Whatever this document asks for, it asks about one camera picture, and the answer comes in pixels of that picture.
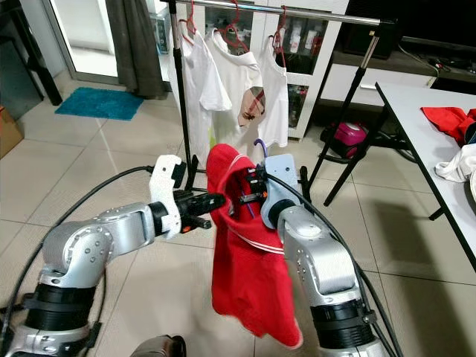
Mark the red garment with white stripes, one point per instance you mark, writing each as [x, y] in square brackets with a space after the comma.
[249, 290]

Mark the red hanger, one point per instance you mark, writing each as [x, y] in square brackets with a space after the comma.
[190, 28]
[234, 33]
[281, 41]

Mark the pink floor appliance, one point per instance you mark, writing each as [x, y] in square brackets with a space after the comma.
[348, 136]

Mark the white T-shirt with print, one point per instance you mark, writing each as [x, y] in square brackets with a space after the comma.
[234, 74]

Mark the white glass-door cabinet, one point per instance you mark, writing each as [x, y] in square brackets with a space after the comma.
[316, 82]

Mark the low white TV bench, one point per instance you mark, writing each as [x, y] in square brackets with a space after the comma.
[349, 82]

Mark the teal floor mat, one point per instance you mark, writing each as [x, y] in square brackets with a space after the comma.
[98, 104]

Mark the grey curtain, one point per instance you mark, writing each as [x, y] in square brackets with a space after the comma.
[135, 44]

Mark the metal clothes rack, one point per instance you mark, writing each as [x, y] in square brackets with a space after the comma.
[327, 14]

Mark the closed cardboard box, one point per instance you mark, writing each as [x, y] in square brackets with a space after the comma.
[11, 134]

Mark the plain red cloth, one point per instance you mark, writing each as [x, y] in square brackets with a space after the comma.
[446, 121]

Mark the blue denim jeans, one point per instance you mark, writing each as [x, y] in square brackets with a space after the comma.
[471, 134]

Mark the dark desk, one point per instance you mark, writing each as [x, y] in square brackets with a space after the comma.
[18, 74]

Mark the black television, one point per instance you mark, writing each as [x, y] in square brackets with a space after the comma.
[431, 22]

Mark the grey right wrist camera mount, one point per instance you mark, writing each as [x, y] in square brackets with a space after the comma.
[282, 182]

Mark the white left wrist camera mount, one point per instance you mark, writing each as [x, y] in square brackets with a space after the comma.
[163, 186]

